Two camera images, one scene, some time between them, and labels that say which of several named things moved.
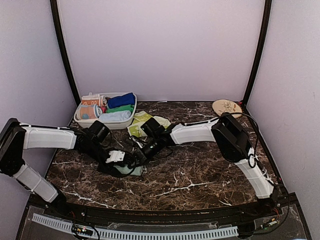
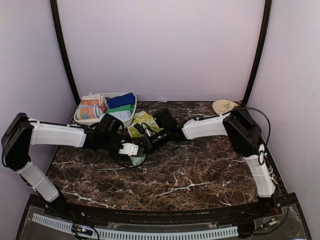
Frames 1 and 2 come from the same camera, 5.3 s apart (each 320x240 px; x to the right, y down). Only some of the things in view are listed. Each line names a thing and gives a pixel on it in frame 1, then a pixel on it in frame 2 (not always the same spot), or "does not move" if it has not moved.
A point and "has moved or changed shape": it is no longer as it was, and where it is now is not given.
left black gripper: [109, 168] to [127, 138]
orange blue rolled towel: [87, 111] does not move
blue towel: [128, 99] does not move
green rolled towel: [130, 107] does not move
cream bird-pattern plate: [223, 106] does not move
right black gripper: [139, 155] to [145, 142]
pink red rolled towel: [103, 108] does not move
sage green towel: [124, 169] has moved or changed shape
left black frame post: [54, 7] does not move
